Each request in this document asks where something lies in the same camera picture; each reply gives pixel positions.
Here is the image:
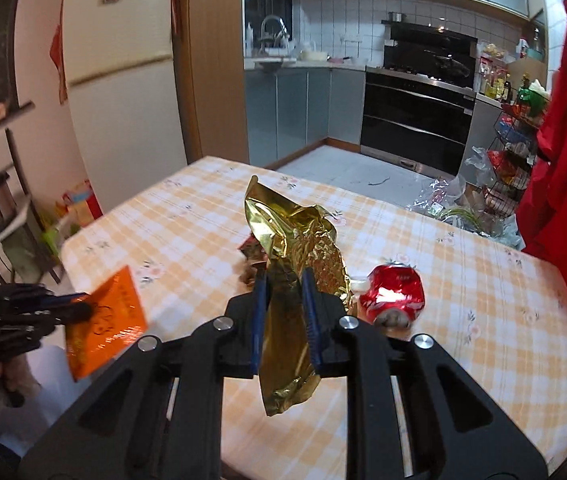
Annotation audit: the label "chrome kitchen faucet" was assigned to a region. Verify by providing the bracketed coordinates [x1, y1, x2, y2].
[258, 14, 290, 55]

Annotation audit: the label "gold foil snack bag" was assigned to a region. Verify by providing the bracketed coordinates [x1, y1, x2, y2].
[244, 176, 356, 416]

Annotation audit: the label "orange snack packet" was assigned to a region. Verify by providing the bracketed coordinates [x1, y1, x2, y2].
[64, 266, 148, 382]

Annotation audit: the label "black wire storage rack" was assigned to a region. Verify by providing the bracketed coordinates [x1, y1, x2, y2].
[482, 104, 544, 218]

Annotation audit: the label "cream refrigerator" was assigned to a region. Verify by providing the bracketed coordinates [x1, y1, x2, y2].
[61, 0, 187, 211]

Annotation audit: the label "crushed red cola can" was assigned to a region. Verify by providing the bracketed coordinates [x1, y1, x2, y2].
[358, 264, 425, 330]

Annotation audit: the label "grey kitchen cabinets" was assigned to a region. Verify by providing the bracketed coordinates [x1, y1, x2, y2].
[244, 66, 365, 167]

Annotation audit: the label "brown red paper bag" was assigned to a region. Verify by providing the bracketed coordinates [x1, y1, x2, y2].
[239, 234, 268, 287]

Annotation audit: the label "black built-in oven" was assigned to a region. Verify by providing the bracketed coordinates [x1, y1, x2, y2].
[361, 67, 475, 178]

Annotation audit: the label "wooden door frame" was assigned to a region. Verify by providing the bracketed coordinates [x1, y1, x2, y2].
[173, 0, 249, 162]

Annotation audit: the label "yellow plaid floral tablecloth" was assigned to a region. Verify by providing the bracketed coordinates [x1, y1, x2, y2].
[58, 155, 567, 480]

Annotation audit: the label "black range hood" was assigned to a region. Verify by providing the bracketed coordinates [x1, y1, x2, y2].
[382, 20, 477, 88]

